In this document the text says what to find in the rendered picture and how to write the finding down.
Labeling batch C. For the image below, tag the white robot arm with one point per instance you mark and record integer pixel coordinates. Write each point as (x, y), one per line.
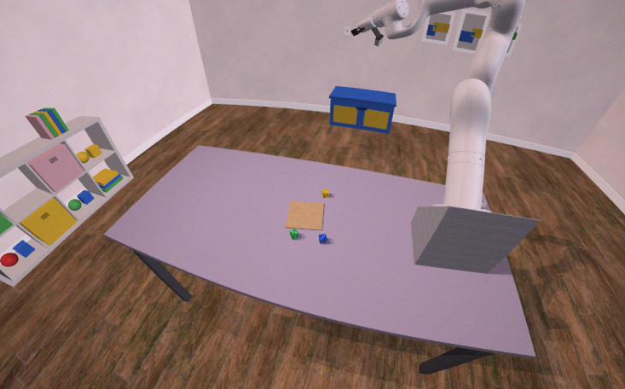
(471, 99)

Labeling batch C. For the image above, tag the tan mat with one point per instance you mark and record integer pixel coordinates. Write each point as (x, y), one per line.
(305, 215)

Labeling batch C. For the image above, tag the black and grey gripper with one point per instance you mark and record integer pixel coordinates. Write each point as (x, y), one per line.
(365, 25)

